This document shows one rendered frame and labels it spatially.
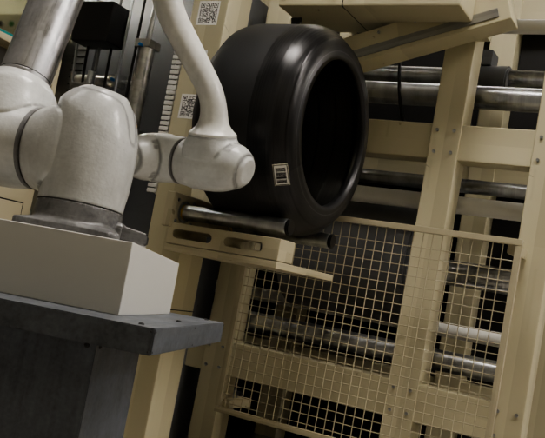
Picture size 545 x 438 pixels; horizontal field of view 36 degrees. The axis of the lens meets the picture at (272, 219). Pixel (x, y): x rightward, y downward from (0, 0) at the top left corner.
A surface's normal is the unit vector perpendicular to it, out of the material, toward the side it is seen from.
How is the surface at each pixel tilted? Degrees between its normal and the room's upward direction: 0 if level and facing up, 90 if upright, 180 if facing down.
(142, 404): 90
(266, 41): 52
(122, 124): 73
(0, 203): 90
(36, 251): 90
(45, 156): 92
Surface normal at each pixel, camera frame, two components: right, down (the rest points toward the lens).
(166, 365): 0.87, 0.12
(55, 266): -0.14, -0.11
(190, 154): -0.54, -0.04
